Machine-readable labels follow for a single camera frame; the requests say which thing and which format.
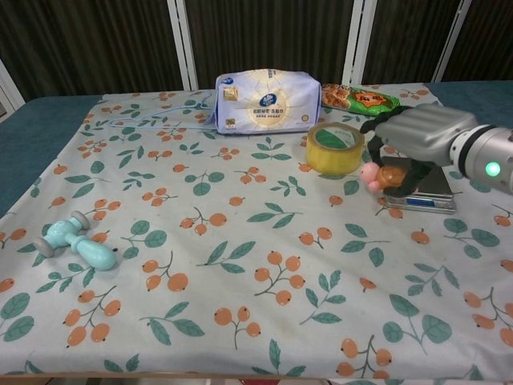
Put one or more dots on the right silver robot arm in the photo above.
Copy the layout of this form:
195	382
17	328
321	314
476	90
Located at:
493	148

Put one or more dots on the teal toy hammer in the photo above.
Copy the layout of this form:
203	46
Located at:
92	252

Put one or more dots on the orange green snack bag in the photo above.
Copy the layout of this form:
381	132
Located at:
360	100

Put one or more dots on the small pink orange turtle toy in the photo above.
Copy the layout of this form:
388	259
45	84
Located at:
370	174

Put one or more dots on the white blue tissue pack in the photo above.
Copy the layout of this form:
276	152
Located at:
264	104

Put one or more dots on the teal table cover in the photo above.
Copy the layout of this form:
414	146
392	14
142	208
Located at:
32	132

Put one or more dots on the floral patterned tablecloth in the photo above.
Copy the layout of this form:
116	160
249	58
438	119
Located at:
240	280

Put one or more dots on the grey digital scale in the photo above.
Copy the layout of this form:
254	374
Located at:
435	188

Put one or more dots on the dark white-framed folding screen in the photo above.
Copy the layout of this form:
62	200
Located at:
280	36

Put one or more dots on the yellowish packing tape roll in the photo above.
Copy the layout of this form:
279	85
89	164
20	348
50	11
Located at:
332	158

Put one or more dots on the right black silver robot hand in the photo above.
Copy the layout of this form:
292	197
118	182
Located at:
425	132

